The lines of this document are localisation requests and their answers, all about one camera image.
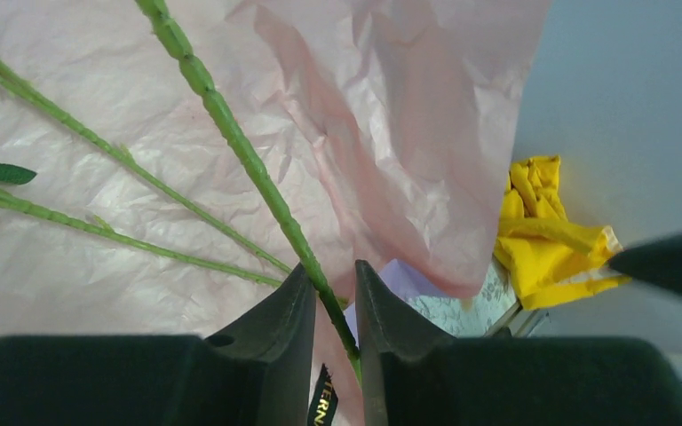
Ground purple wrapping paper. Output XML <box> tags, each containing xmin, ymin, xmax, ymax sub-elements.
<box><xmin>344</xmin><ymin>259</ymin><xmax>454</xmax><ymax>355</ymax></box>

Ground floral patterned table mat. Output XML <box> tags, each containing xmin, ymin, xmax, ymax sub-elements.
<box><xmin>404</xmin><ymin>259</ymin><xmax>520</xmax><ymax>337</ymax></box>

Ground black ribbon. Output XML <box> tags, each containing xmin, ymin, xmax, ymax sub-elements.
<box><xmin>306</xmin><ymin>364</ymin><xmax>338</xmax><ymax>426</ymax></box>

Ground pink flower stems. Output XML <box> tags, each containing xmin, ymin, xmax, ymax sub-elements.
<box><xmin>0</xmin><ymin>0</ymin><xmax>362</xmax><ymax>383</ymax></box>

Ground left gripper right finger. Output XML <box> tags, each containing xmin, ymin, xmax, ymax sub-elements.
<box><xmin>355</xmin><ymin>260</ymin><xmax>456</xmax><ymax>425</ymax></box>

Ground yellow cloth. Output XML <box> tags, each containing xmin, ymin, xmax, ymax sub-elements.
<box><xmin>494</xmin><ymin>156</ymin><xmax>630</xmax><ymax>310</ymax></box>

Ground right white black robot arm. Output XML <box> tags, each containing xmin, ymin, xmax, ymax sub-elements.
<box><xmin>607</xmin><ymin>233</ymin><xmax>682</xmax><ymax>296</ymax></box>

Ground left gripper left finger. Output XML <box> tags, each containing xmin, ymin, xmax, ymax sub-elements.
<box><xmin>205</xmin><ymin>264</ymin><xmax>316</xmax><ymax>425</ymax></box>

